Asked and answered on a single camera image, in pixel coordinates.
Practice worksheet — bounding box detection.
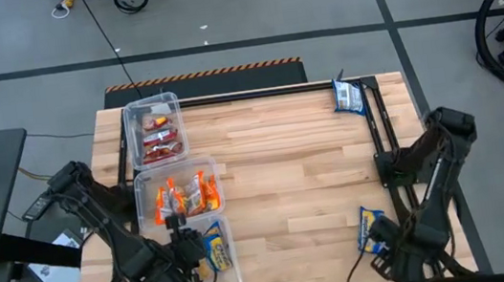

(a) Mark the black bar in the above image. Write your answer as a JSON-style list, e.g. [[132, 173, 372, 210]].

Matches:
[[0, 224, 85, 278]]

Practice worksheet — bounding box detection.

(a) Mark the long black floor cable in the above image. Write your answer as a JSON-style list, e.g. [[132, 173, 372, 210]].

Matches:
[[77, 0, 139, 96]]

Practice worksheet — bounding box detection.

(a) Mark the pink yellow noodle pack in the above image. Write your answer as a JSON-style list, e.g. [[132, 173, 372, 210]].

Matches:
[[141, 114, 174, 132]]

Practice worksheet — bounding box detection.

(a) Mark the orange chicken noodle pack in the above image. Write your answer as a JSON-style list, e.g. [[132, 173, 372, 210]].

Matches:
[[165, 176, 188, 217], [202, 173, 223, 213], [181, 169, 210, 217], [150, 184, 175, 226]]

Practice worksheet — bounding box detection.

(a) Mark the black hazard-striped floor mat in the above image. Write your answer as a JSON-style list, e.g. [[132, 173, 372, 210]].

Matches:
[[101, 55, 310, 110]]

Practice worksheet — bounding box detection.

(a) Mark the black aluminium rig frame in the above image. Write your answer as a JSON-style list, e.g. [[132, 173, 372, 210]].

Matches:
[[54, 65, 480, 282]]

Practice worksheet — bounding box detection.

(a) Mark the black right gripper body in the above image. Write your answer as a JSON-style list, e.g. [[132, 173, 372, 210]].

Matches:
[[365, 210, 425, 282]]

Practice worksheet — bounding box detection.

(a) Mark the red beef noodle pack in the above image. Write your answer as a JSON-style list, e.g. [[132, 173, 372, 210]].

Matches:
[[141, 126, 181, 148], [141, 140, 186, 164]]

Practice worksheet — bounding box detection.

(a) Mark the white paper sheet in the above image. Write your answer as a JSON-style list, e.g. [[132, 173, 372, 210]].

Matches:
[[22, 228, 88, 282]]

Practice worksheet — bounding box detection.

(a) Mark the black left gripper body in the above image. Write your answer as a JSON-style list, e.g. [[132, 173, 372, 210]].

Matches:
[[164, 209, 210, 280]]

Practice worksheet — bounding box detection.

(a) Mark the yellow white power cord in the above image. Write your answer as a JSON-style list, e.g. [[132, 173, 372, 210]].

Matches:
[[49, 0, 83, 21]]

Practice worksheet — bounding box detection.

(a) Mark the black power adapter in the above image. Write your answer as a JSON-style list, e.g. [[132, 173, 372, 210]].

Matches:
[[19, 192, 58, 223]]

